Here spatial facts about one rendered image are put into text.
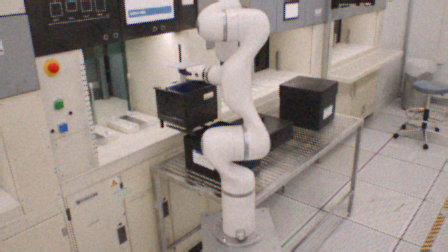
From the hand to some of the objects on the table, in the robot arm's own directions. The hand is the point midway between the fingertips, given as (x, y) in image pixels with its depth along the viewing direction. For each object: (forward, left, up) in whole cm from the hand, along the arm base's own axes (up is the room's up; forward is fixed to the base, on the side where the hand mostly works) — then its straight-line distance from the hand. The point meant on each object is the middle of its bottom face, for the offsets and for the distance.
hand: (184, 69), depth 179 cm
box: (+51, -76, -49) cm, 104 cm away
